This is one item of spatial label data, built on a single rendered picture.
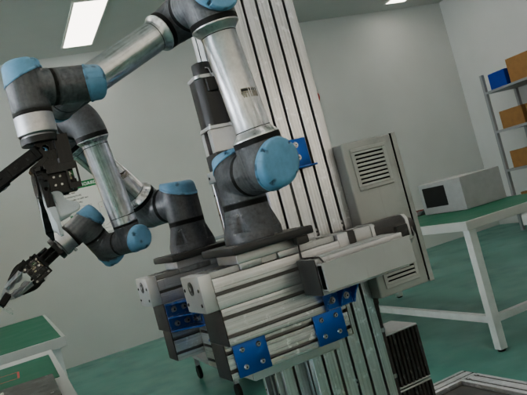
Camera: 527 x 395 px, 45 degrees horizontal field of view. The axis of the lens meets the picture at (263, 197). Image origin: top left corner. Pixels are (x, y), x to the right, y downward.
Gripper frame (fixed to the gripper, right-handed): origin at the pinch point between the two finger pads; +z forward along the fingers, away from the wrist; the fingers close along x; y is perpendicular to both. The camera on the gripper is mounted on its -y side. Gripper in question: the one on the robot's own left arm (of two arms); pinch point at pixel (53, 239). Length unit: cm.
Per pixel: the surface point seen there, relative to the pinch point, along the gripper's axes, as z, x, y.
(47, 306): 46, 576, 45
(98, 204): -46, 572, 122
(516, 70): -74, 400, 599
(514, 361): 115, 124, 219
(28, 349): 41, 202, 0
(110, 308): 68, 573, 107
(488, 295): 83, 141, 230
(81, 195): -60, 573, 107
